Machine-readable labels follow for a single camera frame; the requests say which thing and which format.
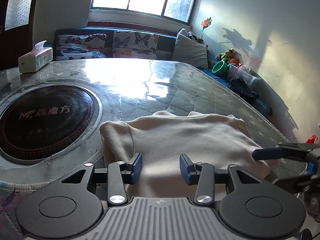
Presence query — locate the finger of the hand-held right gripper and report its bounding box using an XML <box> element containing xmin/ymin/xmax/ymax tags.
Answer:
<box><xmin>274</xmin><ymin>162</ymin><xmax>315</xmax><ymax>188</ymax></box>
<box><xmin>252</xmin><ymin>143</ymin><xmax>313</xmax><ymax>161</ymax></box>

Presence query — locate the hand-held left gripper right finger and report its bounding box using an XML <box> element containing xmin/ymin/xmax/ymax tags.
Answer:
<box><xmin>179</xmin><ymin>153</ymin><xmax>263</xmax><ymax>207</ymax></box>

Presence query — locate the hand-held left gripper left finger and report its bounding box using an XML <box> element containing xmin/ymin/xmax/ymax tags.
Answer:
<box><xmin>60</xmin><ymin>152</ymin><xmax>143</xmax><ymax>207</ymax></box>

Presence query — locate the cream sweatshirt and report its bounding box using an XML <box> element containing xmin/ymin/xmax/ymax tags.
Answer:
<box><xmin>99</xmin><ymin>110</ymin><xmax>279</xmax><ymax>207</ymax></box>

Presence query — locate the dark blue garment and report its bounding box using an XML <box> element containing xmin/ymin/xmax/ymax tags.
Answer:
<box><xmin>228</xmin><ymin>77</ymin><xmax>260</xmax><ymax>103</ymax></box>

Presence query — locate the white plastic bag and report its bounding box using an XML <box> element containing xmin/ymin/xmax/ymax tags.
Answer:
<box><xmin>226</xmin><ymin>64</ymin><xmax>262</xmax><ymax>85</ymax></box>

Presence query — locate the green plastic pot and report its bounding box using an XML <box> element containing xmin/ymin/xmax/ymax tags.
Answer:
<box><xmin>212</xmin><ymin>60</ymin><xmax>228</xmax><ymax>75</ymax></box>

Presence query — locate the black round induction cooktop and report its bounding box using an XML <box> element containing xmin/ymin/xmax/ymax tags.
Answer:
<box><xmin>0</xmin><ymin>84</ymin><xmax>100</xmax><ymax>165</ymax></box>

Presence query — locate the brown plush toy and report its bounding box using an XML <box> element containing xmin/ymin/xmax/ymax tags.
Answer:
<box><xmin>216</xmin><ymin>49</ymin><xmax>240</xmax><ymax>62</ymax></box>

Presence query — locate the grey pillow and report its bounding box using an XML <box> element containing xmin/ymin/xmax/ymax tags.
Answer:
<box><xmin>171</xmin><ymin>34</ymin><xmax>209</xmax><ymax>70</ymax></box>

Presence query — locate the butterfly print cushion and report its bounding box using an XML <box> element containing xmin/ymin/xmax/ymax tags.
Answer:
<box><xmin>55</xmin><ymin>34</ymin><xmax>107</xmax><ymax>61</ymax></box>
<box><xmin>112</xmin><ymin>30</ymin><xmax>159</xmax><ymax>60</ymax></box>

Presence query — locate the dark blue sofa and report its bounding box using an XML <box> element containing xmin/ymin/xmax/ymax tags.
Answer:
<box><xmin>54</xmin><ymin>26</ymin><xmax>273</xmax><ymax>117</ymax></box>

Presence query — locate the white black plush toy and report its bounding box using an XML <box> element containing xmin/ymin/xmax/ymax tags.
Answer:
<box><xmin>178</xmin><ymin>28</ymin><xmax>202</xmax><ymax>43</ymax></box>

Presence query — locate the colourful pinwheel toy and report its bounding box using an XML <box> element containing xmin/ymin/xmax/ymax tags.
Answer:
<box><xmin>200</xmin><ymin>17</ymin><xmax>213</xmax><ymax>43</ymax></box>

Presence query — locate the white tissue box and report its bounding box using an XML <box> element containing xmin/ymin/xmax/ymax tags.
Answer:
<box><xmin>18</xmin><ymin>40</ymin><xmax>53</xmax><ymax>73</ymax></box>

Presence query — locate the dark wooden door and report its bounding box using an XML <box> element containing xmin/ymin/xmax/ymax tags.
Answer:
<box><xmin>0</xmin><ymin>0</ymin><xmax>42</xmax><ymax>67</ymax></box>

